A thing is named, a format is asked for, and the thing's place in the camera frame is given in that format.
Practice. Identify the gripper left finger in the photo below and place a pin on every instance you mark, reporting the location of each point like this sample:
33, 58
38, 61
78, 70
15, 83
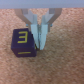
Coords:
34, 24

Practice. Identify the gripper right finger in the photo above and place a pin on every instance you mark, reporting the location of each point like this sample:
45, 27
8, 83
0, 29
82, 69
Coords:
46, 25

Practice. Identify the purple block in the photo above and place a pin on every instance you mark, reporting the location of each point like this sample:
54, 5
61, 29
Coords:
22, 42

